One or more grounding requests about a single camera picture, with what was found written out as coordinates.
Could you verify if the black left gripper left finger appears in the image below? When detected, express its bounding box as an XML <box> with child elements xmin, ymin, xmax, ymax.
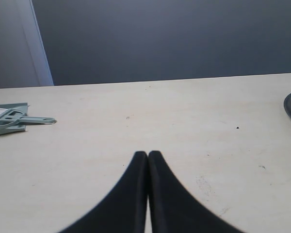
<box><xmin>61</xmin><ymin>151</ymin><xmax>147</xmax><ymax>233</ymax></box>

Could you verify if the green hand brush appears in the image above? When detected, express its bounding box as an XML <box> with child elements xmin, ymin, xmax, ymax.
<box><xmin>0</xmin><ymin>108</ymin><xmax>56</xmax><ymax>128</ymax></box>

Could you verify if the green plastic dustpan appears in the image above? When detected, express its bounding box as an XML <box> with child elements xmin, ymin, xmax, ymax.
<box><xmin>0</xmin><ymin>102</ymin><xmax>28</xmax><ymax>135</ymax></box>

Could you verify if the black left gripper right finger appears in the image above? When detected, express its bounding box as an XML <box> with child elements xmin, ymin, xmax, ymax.
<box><xmin>148</xmin><ymin>151</ymin><xmax>240</xmax><ymax>233</ymax></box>

